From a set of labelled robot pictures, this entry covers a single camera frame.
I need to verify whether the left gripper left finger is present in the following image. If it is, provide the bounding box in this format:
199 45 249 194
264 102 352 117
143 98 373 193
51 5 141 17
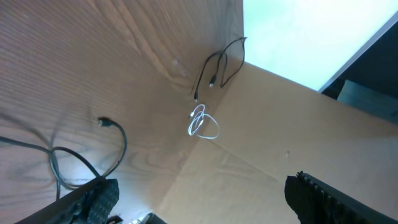
17 177 119 224

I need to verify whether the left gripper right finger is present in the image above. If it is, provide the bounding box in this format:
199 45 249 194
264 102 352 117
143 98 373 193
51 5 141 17
284 171 397 224

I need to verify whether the black USB cable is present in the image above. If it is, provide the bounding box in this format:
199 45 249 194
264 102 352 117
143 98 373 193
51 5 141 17
0 116 128 200
193 36 248 103

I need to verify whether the white USB cable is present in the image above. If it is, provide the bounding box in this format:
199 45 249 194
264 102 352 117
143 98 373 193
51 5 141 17
187 103 220 140

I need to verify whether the dark window frame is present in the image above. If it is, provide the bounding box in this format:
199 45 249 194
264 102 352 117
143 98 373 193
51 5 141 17
320 13 397 124

